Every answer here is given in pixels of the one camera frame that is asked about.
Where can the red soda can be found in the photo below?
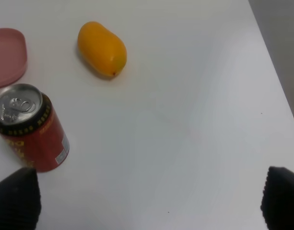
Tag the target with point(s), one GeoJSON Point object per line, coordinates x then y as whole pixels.
{"type": "Point", "coordinates": [30, 126]}

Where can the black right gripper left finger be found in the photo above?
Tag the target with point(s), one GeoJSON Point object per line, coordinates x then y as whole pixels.
{"type": "Point", "coordinates": [20, 200]}

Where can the yellow mango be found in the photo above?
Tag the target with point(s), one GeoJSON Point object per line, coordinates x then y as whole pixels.
{"type": "Point", "coordinates": [101, 49]}

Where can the pink square plate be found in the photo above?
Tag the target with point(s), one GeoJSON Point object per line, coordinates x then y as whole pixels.
{"type": "Point", "coordinates": [13, 56]}

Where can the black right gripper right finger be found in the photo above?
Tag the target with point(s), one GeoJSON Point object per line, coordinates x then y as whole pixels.
{"type": "Point", "coordinates": [277, 204]}

